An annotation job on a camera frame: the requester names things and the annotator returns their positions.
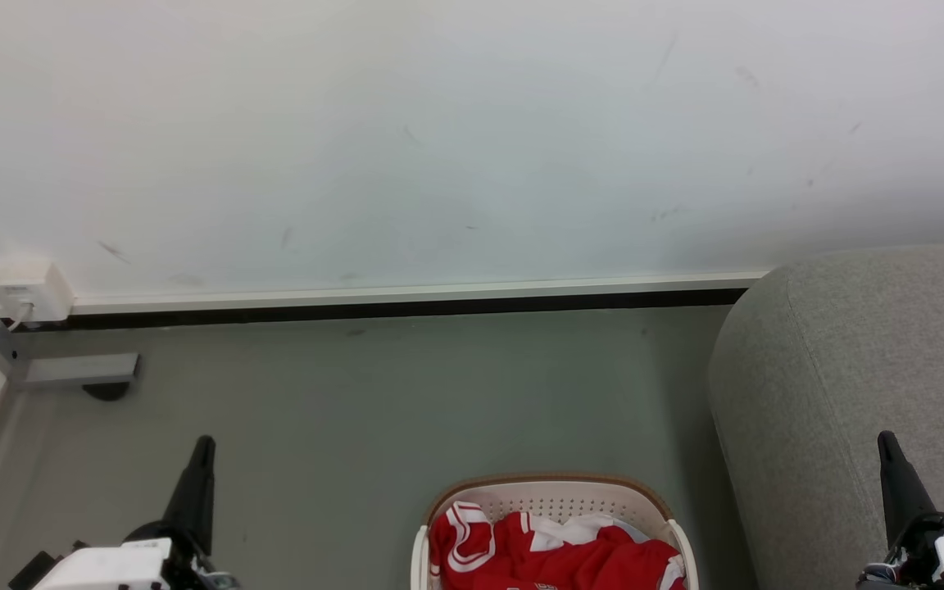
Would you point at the red and white jersey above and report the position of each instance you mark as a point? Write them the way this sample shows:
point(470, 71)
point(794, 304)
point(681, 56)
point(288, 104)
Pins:
point(546, 557)

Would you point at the white wall socket box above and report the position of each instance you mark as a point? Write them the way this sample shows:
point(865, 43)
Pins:
point(29, 287)

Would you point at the grey fabric sofa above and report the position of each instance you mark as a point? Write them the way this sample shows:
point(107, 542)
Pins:
point(832, 385)

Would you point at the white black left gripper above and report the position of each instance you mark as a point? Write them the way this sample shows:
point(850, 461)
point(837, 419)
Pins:
point(111, 567)

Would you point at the grey metal furniture leg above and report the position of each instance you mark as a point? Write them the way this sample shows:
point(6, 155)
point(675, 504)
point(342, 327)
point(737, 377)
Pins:
point(70, 370)

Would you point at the white and black baseboard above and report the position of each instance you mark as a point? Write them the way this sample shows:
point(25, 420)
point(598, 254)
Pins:
point(406, 297)

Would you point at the white basket with brown rim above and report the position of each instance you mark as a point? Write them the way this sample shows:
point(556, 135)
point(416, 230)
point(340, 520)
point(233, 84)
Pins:
point(554, 496)

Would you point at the black round frame foot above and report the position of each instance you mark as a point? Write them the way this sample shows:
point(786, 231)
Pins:
point(106, 392)

